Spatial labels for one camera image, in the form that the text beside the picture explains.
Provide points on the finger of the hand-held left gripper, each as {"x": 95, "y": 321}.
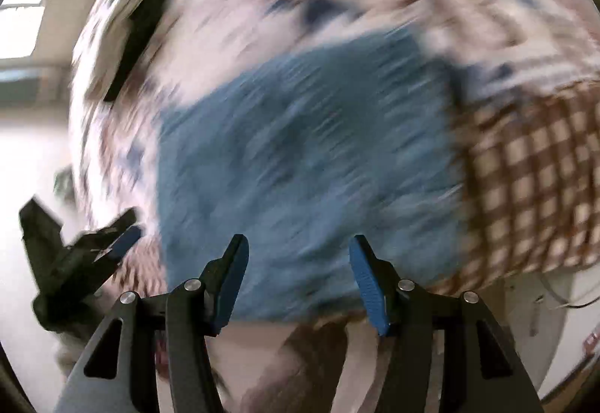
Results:
{"x": 124, "y": 240}
{"x": 110, "y": 225}

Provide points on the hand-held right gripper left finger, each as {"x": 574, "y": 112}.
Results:
{"x": 232, "y": 281}

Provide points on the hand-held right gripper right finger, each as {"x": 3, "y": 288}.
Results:
{"x": 370, "y": 286}

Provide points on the blue denim pants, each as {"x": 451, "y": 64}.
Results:
{"x": 304, "y": 160}

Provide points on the folded dark pants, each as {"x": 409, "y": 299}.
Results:
{"x": 143, "y": 28}

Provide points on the folded white pants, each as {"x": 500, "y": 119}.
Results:
{"x": 122, "y": 0}

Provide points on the person's pink pajama legs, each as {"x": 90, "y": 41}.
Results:
{"x": 300, "y": 366}

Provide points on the window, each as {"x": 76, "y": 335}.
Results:
{"x": 21, "y": 31}

